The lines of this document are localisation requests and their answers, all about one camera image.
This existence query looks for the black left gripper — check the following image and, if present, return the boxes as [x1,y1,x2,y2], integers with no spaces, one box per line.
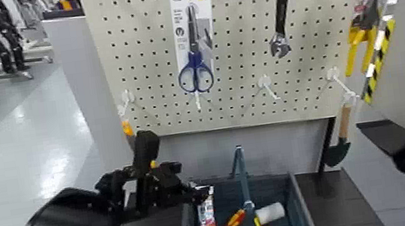
[92,154,217,226]

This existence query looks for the red glue tube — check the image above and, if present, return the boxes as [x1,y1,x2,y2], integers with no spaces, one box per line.
[193,184,220,226]

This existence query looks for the red yellow screwdriver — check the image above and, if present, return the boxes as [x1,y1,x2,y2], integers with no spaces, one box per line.
[215,208,248,226]

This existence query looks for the white pegboard hook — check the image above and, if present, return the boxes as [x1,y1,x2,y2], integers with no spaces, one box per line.
[115,89,138,119]
[324,64,359,107]
[256,72,282,104]
[193,90,203,112]

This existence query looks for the grey yellow bar clamp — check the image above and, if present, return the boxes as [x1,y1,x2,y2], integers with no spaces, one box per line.
[120,116,157,173]

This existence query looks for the white pegboard panel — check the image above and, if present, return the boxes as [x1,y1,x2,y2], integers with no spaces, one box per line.
[87,0,396,149]

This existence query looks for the black support leg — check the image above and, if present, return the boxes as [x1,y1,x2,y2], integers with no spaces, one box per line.
[307,116,344,179]

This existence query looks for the grey side panel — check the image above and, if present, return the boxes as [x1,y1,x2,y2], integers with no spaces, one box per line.
[42,10,138,190]

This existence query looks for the blue scissors on card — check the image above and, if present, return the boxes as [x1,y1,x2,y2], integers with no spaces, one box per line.
[167,0,226,96]

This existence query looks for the black shelf board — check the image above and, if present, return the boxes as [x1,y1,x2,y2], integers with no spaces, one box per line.
[355,116,405,161]

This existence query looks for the yellow black striped bar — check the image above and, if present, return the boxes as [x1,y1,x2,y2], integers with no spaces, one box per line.
[350,16,405,106]

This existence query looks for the white paint roller yellow handle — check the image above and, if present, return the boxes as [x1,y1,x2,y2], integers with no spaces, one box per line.
[251,200,288,226]

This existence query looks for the grey crate with handle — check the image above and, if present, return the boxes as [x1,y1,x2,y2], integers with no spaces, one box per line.
[168,136,317,226]

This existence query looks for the wooden-handled garden trowel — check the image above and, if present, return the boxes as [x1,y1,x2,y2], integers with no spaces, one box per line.
[315,102,362,170]

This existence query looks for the black-handled adjustable wrench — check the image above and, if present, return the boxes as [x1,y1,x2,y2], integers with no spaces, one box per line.
[263,0,302,60]

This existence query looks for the yellow-handled pliers in package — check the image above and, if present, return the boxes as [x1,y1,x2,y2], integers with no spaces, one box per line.
[334,0,405,78]

